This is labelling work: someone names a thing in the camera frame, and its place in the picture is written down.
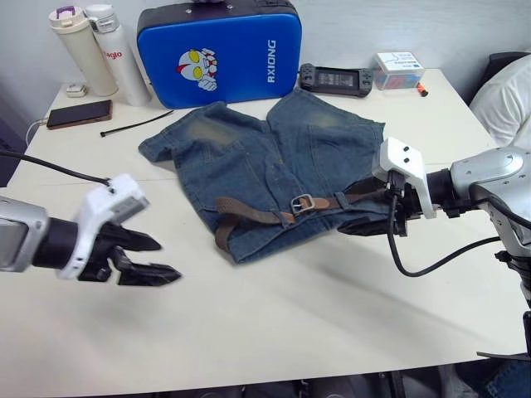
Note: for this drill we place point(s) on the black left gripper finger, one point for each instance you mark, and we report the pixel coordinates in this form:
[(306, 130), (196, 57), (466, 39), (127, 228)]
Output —
[(139, 241), (149, 275)]

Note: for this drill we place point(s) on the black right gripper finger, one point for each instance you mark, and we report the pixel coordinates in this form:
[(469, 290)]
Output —
[(365, 227), (371, 187)]

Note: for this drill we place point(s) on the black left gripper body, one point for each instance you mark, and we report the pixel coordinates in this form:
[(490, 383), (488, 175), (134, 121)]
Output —
[(103, 248)]

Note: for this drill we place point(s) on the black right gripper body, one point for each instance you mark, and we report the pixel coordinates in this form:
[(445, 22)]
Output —
[(410, 205)]

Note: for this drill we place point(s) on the brown braided belt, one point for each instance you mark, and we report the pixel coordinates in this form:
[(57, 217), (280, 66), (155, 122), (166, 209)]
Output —
[(249, 211)]

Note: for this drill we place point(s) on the blue denim shorts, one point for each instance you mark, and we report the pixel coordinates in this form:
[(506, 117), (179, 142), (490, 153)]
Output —
[(249, 166)]

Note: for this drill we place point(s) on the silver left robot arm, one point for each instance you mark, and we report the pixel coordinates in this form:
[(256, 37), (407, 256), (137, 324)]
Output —
[(20, 232)]

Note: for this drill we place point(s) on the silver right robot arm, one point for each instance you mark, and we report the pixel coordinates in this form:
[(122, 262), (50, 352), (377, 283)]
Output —
[(489, 174)]

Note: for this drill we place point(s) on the blue denim cloth under table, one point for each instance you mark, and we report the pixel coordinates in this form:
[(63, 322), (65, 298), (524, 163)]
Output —
[(510, 379)]

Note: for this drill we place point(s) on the small orange black object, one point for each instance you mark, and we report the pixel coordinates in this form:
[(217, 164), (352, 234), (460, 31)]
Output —
[(422, 90)]

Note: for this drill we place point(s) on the black handheld game console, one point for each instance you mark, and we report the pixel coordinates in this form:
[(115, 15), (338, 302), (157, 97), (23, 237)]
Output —
[(334, 79)]

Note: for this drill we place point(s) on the clear plastic card box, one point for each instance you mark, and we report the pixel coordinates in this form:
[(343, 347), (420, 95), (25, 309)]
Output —
[(398, 74)]

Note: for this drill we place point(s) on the black zip tie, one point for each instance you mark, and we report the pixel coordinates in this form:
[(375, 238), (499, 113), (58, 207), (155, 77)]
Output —
[(137, 124)]

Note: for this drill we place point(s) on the smartphone in brown case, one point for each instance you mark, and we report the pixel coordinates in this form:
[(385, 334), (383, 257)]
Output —
[(79, 114)]

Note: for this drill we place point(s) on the dark purple furniture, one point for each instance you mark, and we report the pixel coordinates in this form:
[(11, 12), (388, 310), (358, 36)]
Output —
[(10, 137)]

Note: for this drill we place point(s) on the small white earbud case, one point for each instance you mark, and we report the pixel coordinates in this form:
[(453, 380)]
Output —
[(76, 90)]

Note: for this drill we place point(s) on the black chair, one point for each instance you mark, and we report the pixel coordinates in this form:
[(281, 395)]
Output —
[(498, 60)]

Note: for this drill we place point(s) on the white bottle red lettering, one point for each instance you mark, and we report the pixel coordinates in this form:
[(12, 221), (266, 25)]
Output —
[(124, 62)]

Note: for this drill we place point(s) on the blue padded cartoon bag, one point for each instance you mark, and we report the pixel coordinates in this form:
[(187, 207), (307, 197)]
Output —
[(232, 62)]

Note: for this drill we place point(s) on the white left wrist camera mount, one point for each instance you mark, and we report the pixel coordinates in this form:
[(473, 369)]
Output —
[(95, 211)]

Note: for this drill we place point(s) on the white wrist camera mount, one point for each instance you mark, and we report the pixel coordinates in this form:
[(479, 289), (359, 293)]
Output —
[(95, 211), (400, 159)]

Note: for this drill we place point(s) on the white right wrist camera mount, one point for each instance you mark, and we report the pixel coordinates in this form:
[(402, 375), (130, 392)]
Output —
[(400, 159)]

